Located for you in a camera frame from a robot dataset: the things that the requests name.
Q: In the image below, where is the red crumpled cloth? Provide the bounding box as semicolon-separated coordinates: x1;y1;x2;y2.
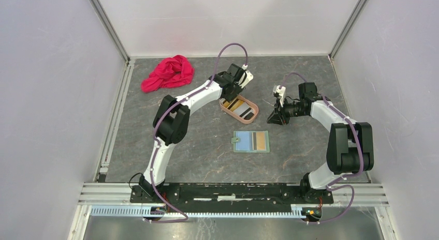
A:
140;55;195;93

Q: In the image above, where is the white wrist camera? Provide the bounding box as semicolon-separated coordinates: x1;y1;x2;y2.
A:
238;64;254;88
273;85;286;108

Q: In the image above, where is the white slotted cable duct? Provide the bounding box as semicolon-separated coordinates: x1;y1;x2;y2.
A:
90;205;305;219

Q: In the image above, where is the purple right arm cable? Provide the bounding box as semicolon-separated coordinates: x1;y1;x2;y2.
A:
277;72;364;226

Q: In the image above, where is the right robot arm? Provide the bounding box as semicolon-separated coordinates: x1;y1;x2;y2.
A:
267;82;374;203

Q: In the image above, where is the silver card in tray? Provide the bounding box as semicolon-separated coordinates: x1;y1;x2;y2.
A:
235;104;255;120

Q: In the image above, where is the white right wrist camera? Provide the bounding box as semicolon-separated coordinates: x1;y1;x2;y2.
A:
273;85;286;108

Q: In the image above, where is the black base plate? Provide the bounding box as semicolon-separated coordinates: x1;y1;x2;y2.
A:
130;183;334;214

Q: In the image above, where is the gold card black stripe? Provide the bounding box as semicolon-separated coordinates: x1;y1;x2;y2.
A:
223;98;244;112

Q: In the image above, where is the pink oval tray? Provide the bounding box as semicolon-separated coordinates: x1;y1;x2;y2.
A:
219;95;259;124

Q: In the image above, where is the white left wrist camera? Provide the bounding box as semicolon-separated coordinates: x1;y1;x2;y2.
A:
238;64;254;88

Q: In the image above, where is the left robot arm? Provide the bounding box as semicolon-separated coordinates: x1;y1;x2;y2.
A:
139;64;253;203

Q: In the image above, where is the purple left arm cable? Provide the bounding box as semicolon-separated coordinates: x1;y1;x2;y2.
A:
144;43;249;224

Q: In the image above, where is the green card holder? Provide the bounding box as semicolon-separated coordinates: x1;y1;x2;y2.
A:
231;130;270;153

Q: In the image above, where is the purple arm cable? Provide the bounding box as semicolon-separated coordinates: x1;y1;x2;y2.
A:
144;43;249;224
277;72;364;226

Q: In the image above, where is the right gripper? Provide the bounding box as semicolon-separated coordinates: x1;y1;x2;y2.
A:
267;97;307;126

